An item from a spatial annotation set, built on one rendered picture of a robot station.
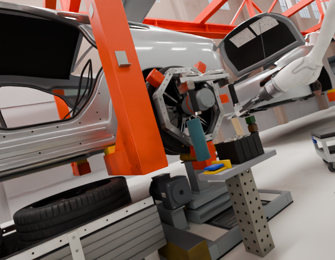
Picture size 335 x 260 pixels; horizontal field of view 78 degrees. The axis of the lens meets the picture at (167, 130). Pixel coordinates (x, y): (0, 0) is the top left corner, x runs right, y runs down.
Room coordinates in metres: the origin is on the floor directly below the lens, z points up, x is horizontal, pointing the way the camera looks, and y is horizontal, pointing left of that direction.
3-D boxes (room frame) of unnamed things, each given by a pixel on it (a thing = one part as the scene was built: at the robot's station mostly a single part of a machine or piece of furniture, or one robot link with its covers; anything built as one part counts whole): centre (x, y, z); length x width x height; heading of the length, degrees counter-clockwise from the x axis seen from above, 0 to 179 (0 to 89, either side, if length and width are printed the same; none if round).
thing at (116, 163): (1.45, 0.33, 0.69); 0.52 x 0.17 x 0.35; 32
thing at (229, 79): (1.38, -0.46, 0.93); 0.09 x 0.05 x 0.05; 32
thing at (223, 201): (1.63, -0.16, 0.13); 0.50 x 0.36 x 0.10; 122
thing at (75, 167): (3.20, 1.43, 0.69); 0.52 x 0.17 x 0.35; 32
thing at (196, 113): (1.17, -0.19, 0.83); 0.04 x 0.04 x 0.16
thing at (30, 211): (1.35, 0.68, 0.39); 0.66 x 0.66 x 0.24
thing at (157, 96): (1.46, -0.21, 0.85); 0.54 x 0.07 x 0.54; 122
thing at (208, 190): (1.61, -0.12, 0.32); 0.40 x 0.30 x 0.28; 122
